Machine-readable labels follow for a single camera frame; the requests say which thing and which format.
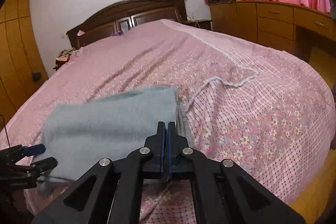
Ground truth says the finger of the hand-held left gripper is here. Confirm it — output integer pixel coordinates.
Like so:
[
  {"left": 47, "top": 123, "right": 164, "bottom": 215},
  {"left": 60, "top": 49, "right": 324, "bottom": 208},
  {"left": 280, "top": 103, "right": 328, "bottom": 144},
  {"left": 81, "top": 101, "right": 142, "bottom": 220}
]
[
  {"left": 12, "top": 144, "right": 46, "bottom": 161},
  {"left": 16, "top": 157, "right": 58, "bottom": 177}
]

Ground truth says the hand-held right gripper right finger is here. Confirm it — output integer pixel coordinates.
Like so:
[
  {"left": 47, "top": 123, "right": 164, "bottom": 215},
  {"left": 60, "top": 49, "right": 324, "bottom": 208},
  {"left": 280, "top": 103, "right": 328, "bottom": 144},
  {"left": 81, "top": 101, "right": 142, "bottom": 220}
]
[{"left": 167, "top": 121, "right": 306, "bottom": 224}]

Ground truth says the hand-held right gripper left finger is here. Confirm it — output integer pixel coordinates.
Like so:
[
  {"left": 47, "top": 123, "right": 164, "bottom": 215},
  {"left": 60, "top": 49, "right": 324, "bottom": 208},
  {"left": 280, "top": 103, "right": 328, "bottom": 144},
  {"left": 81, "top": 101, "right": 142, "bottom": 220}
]
[{"left": 31, "top": 121, "right": 166, "bottom": 224}]

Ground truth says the grey-blue towel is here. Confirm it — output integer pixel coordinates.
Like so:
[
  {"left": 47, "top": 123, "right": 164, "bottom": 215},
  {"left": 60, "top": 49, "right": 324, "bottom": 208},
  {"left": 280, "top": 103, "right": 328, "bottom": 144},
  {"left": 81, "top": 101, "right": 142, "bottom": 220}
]
[{"left": 33, "top": 86, "right": 187, "bottom": 183}]

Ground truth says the pink floral bed sheet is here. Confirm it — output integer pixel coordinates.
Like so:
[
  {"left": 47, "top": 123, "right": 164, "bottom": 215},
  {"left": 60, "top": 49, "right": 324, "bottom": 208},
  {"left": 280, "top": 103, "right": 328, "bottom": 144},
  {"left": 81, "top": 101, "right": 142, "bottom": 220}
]
[{"left": 0, "top": 19, "right": 336, "bottom": 224}]

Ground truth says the wooden wardrobe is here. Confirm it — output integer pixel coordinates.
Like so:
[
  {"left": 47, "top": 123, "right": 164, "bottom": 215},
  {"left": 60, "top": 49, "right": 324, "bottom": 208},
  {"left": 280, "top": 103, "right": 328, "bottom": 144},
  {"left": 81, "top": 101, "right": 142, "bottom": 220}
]
[{"left": 0, "top": 0, "right": 49, "bottom": 125}]

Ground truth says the pile of colourful clothes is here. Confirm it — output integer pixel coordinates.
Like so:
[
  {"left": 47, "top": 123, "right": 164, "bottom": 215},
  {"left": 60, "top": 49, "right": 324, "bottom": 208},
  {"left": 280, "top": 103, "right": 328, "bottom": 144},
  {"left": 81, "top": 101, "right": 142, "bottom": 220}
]
[{"left": 54, "top": 48, "right": 77, "bottom": 70}]

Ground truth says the dark wooden nightstand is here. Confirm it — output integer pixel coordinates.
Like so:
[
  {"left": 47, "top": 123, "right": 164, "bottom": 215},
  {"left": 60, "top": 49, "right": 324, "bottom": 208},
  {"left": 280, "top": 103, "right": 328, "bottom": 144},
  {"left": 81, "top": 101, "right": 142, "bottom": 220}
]
[{"left": 185, "top": 19, "right": 213, "bottom": 31}]

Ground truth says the dark wooden headboard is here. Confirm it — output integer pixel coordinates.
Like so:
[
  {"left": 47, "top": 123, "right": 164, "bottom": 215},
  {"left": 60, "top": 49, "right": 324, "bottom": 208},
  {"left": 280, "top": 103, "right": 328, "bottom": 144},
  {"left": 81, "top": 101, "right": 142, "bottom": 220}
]
[{"left": 66, "top": 0, "right": 187, "bottom": 49}]

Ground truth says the wooden drawer cabinet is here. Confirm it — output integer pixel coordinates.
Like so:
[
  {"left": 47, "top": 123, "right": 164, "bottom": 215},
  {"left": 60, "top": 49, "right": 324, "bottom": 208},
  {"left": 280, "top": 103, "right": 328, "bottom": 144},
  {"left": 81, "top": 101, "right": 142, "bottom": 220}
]
[{"left": 209, "top": 0, "right": 336, "bottom": 63}]

